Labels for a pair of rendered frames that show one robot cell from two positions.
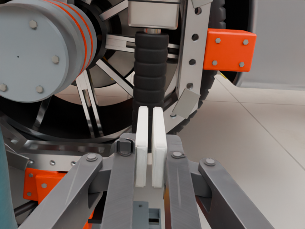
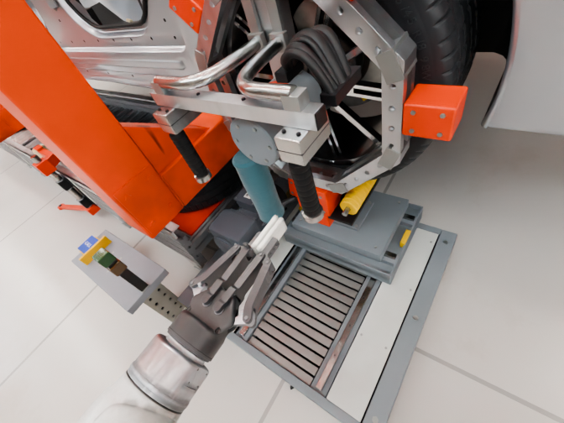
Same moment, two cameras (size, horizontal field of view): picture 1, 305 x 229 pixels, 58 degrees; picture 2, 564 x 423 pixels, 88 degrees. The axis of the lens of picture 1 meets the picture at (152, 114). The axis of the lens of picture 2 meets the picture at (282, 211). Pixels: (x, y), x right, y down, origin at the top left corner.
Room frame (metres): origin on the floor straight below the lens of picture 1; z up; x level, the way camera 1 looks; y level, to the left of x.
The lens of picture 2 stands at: (0.02, -0.27, 1.21)
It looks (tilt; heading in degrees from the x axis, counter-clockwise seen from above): 47 degrees down; 53
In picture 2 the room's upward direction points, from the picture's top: 22 degrees counter-clockwise
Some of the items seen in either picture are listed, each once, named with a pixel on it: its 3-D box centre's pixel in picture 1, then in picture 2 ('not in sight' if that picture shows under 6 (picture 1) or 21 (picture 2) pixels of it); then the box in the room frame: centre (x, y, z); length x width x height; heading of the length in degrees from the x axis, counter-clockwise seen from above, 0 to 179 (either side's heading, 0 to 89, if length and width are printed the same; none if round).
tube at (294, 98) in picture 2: not in sight; (279, 45); (0.41, 0.08, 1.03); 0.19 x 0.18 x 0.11; 2
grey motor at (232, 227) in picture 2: not in sight; (263, 221); (0.48, 0.49, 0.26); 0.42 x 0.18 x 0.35; 2
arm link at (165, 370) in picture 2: not in sight; (172, 368); (-0.05, -0.01, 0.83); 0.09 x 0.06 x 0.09; 92
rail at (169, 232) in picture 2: not in sight; (73, 179); (0.19, 1.94, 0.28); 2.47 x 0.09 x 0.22; 92
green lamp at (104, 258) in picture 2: not in sight; (104, 258); (-0.02, 0.55, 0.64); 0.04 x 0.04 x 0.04; 2
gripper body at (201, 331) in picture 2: not in sight; (208, 319); (0.02, 0.00, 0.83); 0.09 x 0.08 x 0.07; 2
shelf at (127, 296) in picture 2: not in sight; (117, 266); (-0.03, 0.74, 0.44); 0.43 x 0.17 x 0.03; 92
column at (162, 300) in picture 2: not in sight; (148, 289); (-0.03, 0.77, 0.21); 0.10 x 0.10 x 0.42; 2
